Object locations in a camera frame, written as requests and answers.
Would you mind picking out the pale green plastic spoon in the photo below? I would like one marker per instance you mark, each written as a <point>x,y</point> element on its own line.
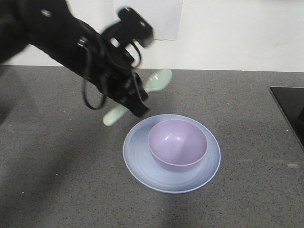
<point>156,82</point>

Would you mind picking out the purple plastic bowl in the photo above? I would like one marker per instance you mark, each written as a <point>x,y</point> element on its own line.
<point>177,145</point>

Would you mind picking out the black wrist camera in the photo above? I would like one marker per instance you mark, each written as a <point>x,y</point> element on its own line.
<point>130,27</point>

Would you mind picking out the light blue plastic plate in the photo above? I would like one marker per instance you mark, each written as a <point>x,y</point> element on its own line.
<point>146,170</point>

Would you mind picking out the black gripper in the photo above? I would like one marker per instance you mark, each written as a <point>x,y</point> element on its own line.
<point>114,81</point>

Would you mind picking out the white paper sign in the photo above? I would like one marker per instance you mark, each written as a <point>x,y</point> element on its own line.
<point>163,15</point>

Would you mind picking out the black gas stove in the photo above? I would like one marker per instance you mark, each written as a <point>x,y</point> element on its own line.
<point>291,102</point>

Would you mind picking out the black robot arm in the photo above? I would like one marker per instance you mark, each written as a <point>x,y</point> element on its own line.
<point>99,58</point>

